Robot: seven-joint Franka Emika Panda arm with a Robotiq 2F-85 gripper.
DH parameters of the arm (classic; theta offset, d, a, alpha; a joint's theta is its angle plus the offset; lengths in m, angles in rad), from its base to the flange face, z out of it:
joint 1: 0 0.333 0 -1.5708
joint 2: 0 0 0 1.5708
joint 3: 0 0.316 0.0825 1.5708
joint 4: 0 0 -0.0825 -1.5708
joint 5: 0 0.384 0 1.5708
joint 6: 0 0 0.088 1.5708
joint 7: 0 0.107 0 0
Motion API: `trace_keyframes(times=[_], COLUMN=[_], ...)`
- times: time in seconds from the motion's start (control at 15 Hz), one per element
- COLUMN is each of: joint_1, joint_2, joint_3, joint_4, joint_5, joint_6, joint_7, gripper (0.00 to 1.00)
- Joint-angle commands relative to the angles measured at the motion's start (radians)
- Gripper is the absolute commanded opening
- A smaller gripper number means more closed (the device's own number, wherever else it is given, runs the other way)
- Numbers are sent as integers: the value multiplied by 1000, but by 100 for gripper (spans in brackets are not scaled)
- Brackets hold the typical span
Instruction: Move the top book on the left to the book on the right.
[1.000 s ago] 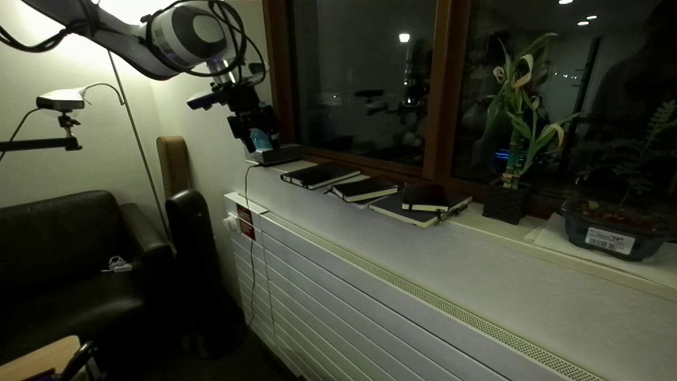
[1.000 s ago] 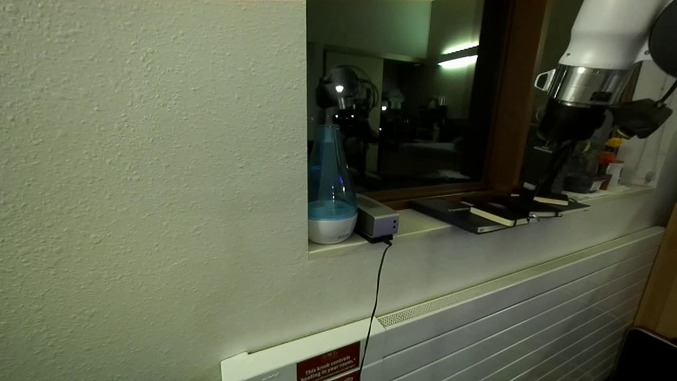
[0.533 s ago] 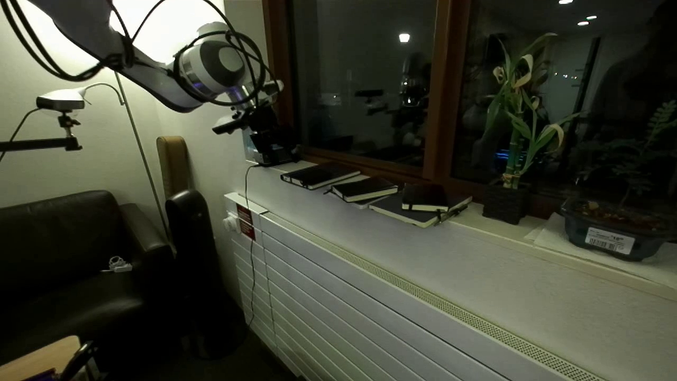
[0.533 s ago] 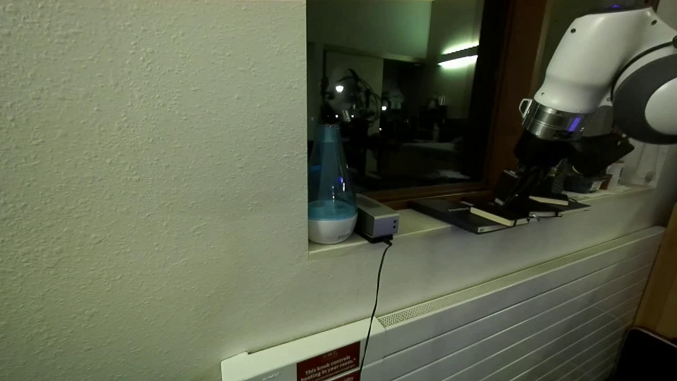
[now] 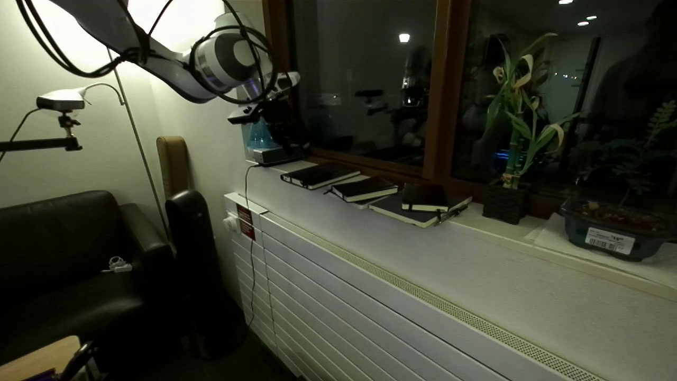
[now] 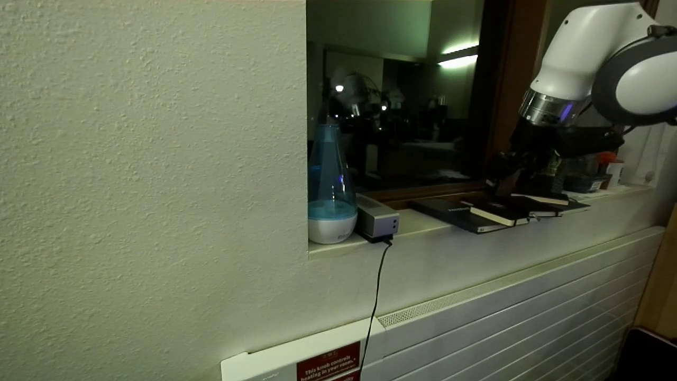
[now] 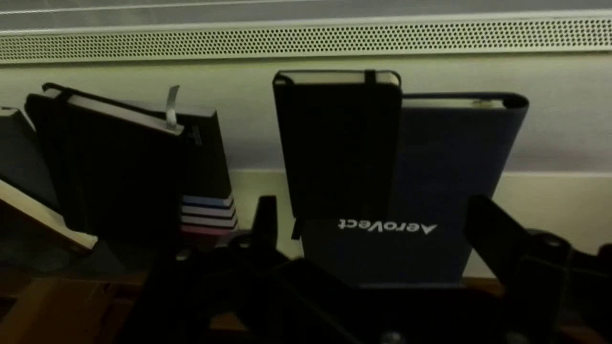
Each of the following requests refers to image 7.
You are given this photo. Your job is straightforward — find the dark book with coloured stripes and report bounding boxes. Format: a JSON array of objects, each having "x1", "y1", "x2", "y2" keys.
[{"x1": 171, "y1": 104, "x2": 241, "y2": 242}]

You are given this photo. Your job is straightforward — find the white radiator cover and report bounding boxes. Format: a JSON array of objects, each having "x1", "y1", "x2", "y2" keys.
[{"x1": 0, "y1": 0, "x2": 612, "y2": 66}]

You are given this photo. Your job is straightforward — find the black notebook with ribbon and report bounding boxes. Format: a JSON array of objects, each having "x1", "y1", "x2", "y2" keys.
[{"x1": 23, "y1": 79, "x2": 188, "y2": 249}]

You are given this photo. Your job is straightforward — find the grey book with cream pages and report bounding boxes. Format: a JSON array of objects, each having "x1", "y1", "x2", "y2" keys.
[{"x1": 0, "y1": 104, "x2": 102, "y2": 257}]

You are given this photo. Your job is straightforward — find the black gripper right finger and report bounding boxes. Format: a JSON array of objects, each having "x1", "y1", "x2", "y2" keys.
[{"x1": 463, "y1": 192, "x2": 534, "y2": 288}]

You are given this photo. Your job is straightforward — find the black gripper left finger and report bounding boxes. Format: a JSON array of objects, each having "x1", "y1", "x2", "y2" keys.
[{"x1": 251, "y1": 192, "x2": 283, "y2": 255}]

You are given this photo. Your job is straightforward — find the small black elastic-band notebook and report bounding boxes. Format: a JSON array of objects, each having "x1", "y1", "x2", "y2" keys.
[{"x1": 272, "y1": 68, "x2": 404, "y2": 240}]

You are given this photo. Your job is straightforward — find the navy AeroVect notebook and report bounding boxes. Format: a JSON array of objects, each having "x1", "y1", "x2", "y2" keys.
[{"x1": 301, "y1": 91, "x2": 532, "y2": 288}]

